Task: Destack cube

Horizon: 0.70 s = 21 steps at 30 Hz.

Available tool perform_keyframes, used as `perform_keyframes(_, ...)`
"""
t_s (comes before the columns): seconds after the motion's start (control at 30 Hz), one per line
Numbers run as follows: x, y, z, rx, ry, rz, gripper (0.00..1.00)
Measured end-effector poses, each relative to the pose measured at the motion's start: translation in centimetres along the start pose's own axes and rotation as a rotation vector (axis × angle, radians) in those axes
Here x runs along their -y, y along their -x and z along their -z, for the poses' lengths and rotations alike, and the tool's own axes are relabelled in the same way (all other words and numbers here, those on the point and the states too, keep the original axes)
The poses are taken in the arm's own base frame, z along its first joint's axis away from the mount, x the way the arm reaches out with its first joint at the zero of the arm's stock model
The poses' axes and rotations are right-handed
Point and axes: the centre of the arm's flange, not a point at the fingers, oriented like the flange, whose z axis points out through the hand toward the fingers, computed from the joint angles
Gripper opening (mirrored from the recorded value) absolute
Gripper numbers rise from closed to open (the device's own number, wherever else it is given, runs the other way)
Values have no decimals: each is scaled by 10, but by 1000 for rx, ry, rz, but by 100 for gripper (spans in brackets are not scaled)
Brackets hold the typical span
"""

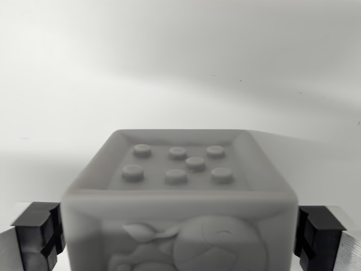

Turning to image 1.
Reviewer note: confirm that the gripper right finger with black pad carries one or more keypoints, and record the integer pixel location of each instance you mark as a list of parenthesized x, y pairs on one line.
[(324, 240)]

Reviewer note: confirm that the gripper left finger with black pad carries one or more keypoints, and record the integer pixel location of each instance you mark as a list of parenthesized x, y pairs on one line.
[(31, 240)]

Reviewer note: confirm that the grey embossed toy cube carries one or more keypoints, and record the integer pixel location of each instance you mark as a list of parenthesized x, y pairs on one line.
[(180, 197)]

